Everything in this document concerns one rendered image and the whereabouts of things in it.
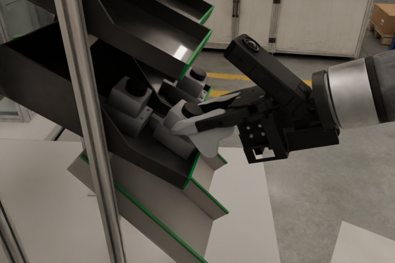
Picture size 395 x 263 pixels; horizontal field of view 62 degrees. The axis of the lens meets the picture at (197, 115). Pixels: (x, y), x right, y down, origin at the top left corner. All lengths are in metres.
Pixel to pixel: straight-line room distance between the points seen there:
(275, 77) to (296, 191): 1.89
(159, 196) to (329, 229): 1.59
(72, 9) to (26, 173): 0.80
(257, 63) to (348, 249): 0.58
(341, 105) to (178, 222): 0.36
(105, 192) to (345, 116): 0.31
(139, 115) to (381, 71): 0.30
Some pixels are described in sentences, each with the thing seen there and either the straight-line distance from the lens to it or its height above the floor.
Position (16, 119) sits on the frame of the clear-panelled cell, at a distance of 1.37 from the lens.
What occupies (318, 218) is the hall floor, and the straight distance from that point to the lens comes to 2.13.
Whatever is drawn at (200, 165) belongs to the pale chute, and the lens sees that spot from 0.75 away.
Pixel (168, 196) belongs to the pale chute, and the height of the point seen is 1.07.
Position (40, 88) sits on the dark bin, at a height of 1.32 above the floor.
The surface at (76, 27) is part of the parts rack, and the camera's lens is 0.36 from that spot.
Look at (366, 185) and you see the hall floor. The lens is 2.47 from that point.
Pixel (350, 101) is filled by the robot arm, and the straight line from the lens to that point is 0.38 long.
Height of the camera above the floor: 1.50
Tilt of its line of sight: 31 degrees down
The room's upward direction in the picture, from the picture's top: straight up
